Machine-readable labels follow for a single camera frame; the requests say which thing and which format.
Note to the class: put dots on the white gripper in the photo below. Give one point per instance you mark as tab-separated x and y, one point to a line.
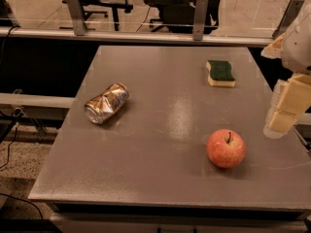
299	50

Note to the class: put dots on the yellow sponge green top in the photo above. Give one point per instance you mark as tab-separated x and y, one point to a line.
220	73

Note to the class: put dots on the red apple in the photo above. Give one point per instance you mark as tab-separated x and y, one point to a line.
225	148

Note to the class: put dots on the black office chair right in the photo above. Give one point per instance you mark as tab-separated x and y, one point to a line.
178	15

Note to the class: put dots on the crushed aluminium can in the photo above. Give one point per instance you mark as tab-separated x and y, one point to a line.
105	105

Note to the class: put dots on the right metal bracket post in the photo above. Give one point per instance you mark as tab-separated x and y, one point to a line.
291	12

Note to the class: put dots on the metal bracket post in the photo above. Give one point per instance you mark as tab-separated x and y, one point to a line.
199	19
291	12
77	17

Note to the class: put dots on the middle metal bracket post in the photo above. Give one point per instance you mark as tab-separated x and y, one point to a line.
199	19

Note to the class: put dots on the left metal bracket post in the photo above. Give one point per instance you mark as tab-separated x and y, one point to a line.
77	17

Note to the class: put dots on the horizontal metal rail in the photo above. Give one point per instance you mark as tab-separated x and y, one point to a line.
123	38

